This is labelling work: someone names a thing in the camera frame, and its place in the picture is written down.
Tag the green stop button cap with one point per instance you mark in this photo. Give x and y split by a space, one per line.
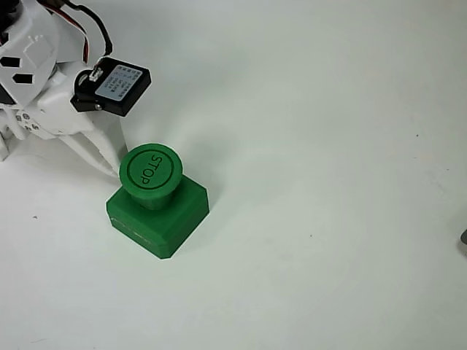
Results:
151 171

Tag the green button base box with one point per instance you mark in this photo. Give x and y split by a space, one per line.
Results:
171 222

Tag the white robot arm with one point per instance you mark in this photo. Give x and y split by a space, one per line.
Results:
33 43

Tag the grey object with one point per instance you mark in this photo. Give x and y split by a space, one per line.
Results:
463 240

